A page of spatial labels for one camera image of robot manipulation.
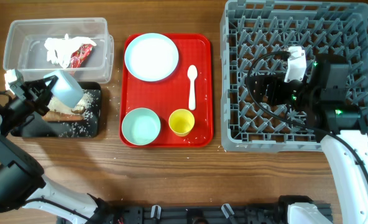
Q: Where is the blue bowl with rice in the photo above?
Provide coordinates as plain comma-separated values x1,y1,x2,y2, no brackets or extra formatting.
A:
44,70,84,108

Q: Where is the pile of rice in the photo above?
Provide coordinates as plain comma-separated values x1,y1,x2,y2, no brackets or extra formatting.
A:
48,91,94,118

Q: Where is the brown food scrap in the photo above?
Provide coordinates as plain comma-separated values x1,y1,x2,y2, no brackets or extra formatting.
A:
71,106,86,114

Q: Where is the yellow plastic cup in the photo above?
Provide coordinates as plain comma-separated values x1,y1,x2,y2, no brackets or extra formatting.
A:
168,109,195,137

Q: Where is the green bowl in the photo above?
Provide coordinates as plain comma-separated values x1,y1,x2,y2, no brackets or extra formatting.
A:
121,108,161,146

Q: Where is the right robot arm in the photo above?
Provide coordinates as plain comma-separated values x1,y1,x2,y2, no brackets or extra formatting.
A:
246,54,368,223

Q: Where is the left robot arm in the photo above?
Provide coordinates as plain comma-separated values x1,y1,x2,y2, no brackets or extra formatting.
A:
0,75,115,223

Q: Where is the black waste tray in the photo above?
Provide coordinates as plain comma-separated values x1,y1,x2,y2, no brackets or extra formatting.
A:
11,82,102,138

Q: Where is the grey dishwasher rack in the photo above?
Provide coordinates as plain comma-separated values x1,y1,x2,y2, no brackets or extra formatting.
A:
220,1,368,152

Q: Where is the carrot piece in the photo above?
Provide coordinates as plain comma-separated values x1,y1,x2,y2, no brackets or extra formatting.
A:
42,111,84,122

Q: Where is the red snack wrapper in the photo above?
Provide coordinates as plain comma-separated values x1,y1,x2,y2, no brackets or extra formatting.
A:
70,44,94,68

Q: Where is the clear plastic bin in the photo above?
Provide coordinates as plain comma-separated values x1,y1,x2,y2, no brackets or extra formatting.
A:
3,17,114,83

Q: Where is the white plastic spoon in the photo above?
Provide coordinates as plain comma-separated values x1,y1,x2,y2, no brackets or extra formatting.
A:
187,65,198,110

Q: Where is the large light blue plate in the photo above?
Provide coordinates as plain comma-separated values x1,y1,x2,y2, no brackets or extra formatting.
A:
124,33,179,82

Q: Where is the red plastic tray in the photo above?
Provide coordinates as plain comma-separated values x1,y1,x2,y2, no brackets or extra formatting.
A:
119,34,214,148

